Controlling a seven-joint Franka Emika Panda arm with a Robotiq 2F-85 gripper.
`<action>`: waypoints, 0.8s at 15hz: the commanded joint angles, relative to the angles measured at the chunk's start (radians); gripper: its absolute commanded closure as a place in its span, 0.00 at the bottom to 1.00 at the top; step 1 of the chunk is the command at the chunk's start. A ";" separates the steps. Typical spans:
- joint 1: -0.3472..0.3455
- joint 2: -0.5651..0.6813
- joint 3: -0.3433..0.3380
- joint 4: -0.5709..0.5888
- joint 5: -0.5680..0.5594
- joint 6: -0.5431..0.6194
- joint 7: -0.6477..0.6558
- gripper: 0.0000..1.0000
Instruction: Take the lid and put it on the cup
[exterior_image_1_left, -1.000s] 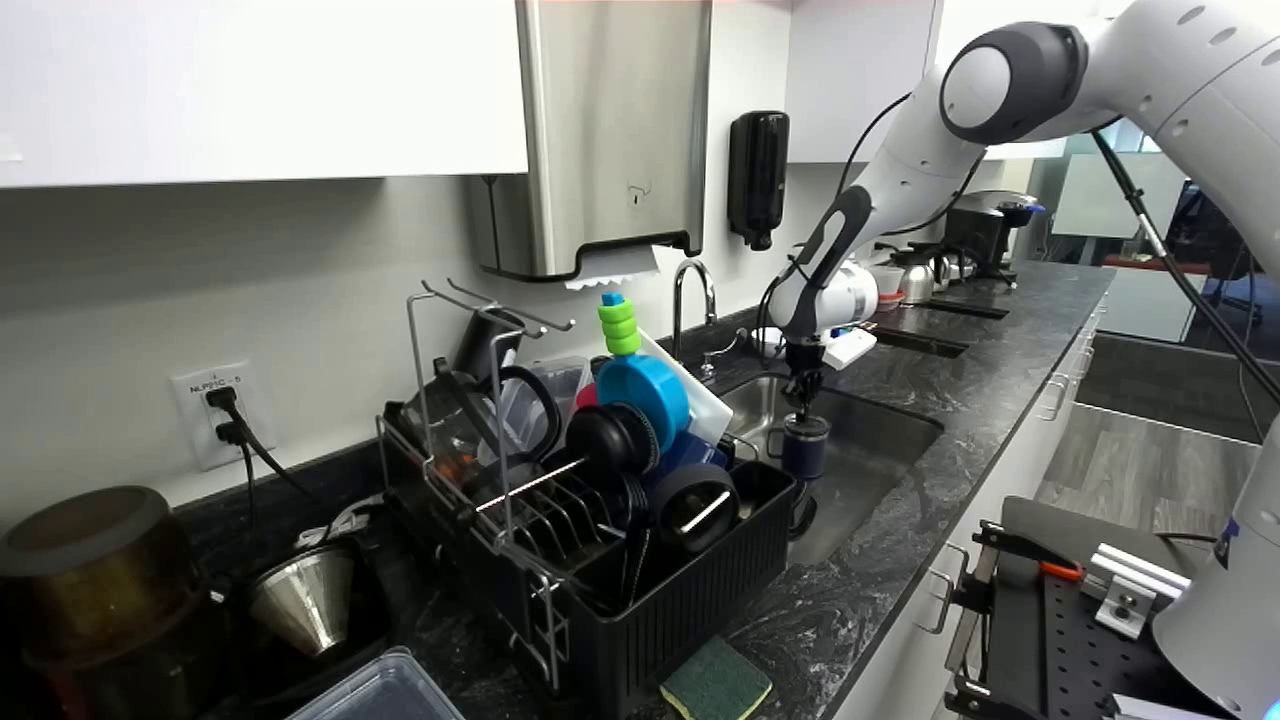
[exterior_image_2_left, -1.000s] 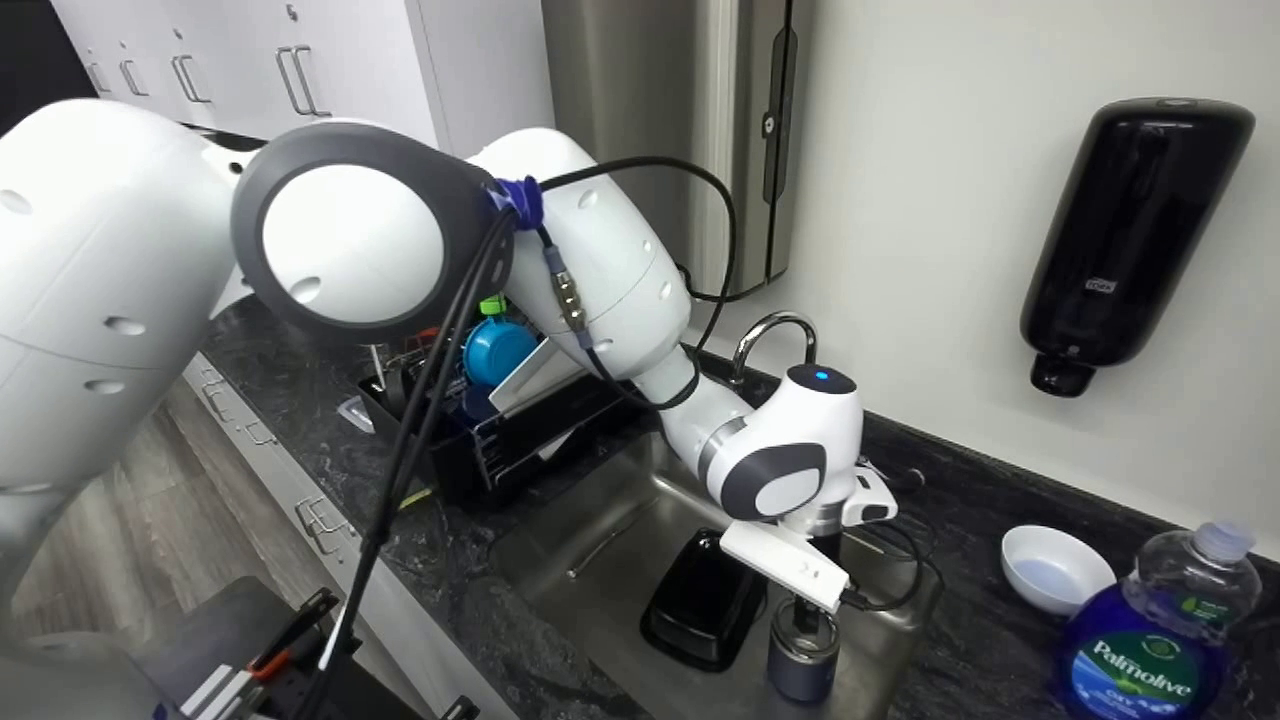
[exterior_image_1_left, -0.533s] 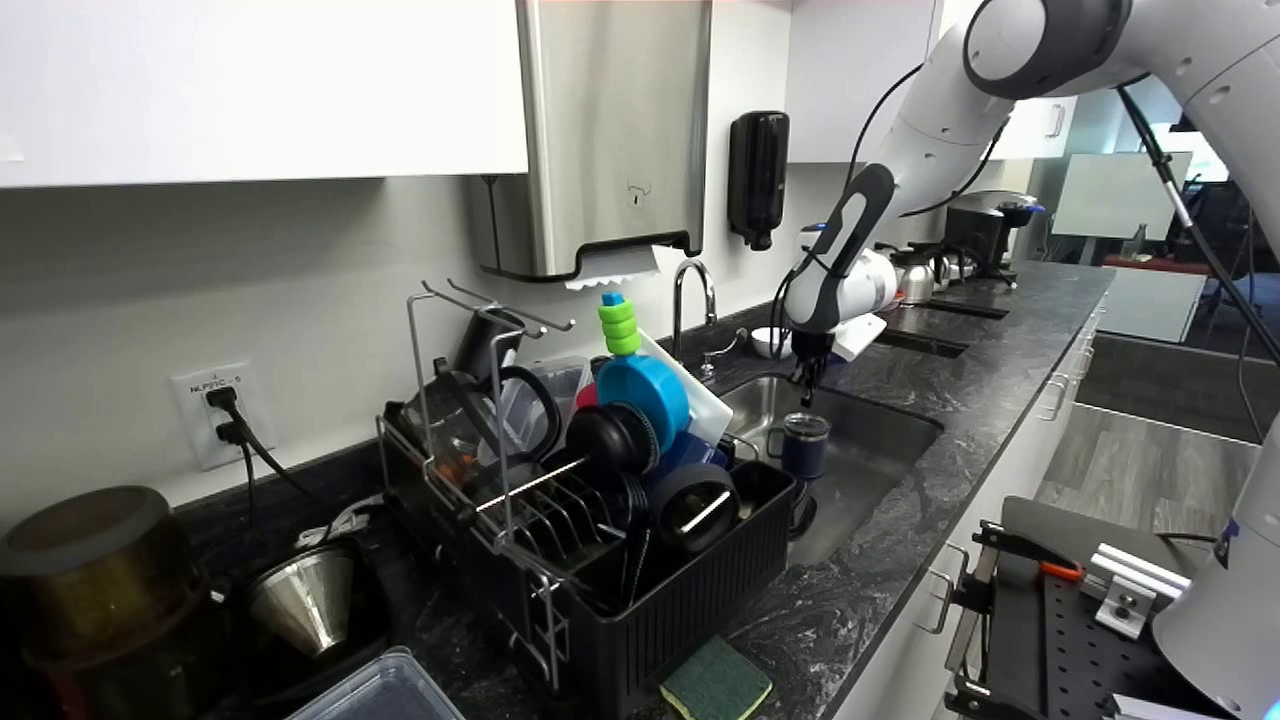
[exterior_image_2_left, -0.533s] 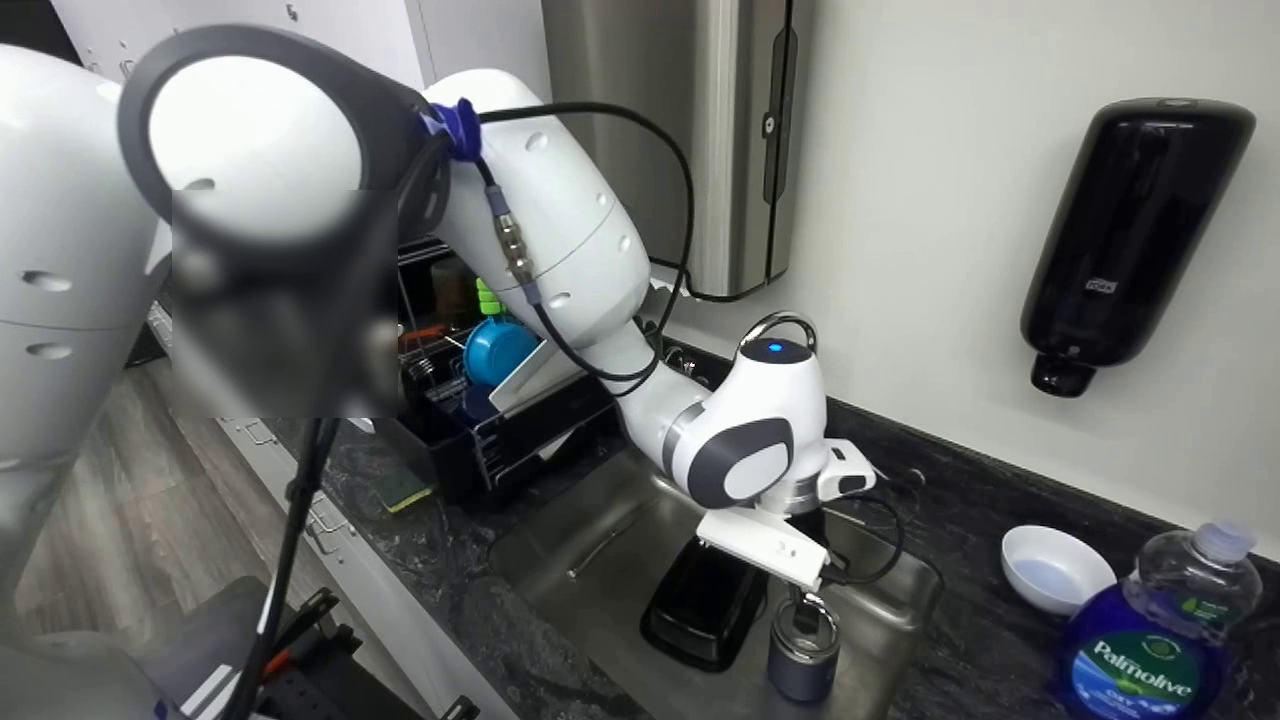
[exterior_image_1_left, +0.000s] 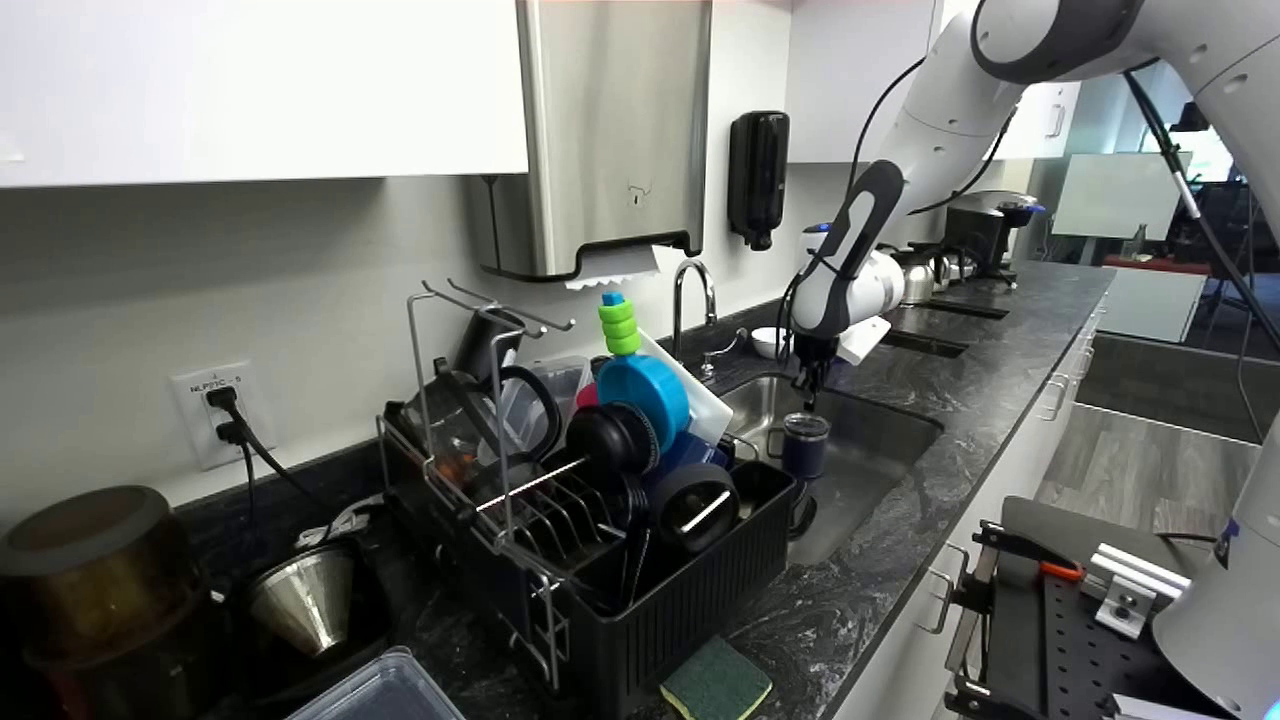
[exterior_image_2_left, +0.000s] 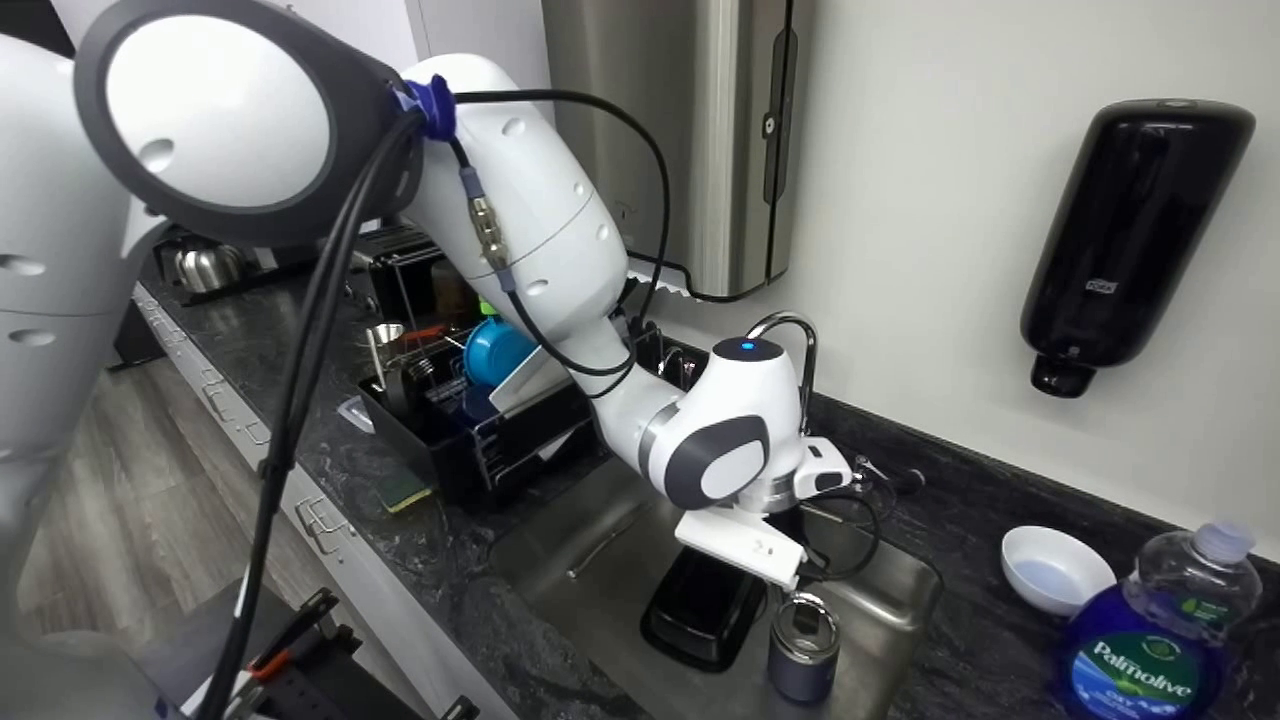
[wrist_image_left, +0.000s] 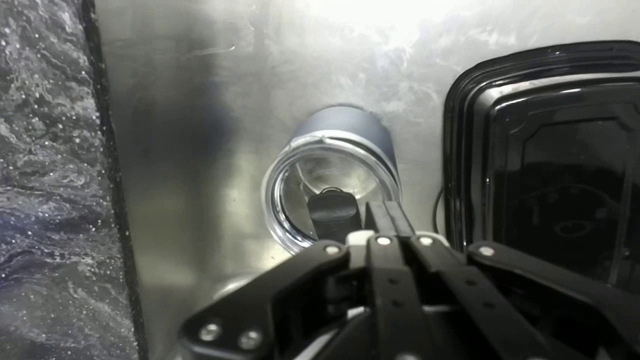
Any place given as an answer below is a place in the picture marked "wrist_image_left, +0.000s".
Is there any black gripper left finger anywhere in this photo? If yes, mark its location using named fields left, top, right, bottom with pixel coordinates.
left=178, top=201, right=405, bottom=360

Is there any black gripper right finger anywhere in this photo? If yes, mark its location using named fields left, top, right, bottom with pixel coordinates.
left=386, top=199, right=640, bottom=360

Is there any clear plastic cup lid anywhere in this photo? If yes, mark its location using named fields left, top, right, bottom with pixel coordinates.
left=260, top=130, right=403, bottom=259

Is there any black plastic food container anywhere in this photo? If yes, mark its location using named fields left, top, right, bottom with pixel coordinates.
left=440, top=40, right=640, bottom=297

